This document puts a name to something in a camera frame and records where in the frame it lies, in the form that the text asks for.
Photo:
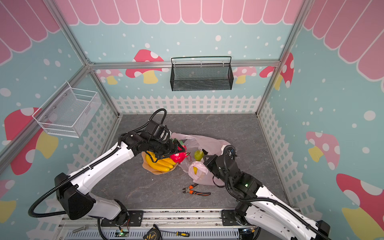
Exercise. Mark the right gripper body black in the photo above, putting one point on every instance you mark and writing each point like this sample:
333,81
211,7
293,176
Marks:
210,161

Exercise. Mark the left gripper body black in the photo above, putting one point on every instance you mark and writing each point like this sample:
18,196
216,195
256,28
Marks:
162,148

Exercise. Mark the yellow banana bunch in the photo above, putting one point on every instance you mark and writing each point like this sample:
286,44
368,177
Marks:
159,166

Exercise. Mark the red dragon fruit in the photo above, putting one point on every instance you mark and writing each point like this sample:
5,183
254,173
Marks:
181,155

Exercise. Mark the pink plastic bag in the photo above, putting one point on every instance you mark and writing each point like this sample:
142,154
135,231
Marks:
200,148

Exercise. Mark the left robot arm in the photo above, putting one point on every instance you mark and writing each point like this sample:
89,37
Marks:
73,191

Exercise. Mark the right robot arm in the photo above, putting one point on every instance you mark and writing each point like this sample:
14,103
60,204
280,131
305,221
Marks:
258,206

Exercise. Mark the pink fruit plate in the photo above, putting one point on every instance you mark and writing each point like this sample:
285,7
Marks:
146,167

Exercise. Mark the yellow black screwdriver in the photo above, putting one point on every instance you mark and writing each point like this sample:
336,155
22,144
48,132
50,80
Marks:
182,234

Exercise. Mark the black tape measure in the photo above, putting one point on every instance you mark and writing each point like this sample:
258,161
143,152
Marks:
153,234

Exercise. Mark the black mesh wall basket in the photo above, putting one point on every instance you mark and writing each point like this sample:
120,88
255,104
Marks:
201,73

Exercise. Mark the white wire wall basket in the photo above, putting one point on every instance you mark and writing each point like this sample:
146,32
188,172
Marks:
68,112

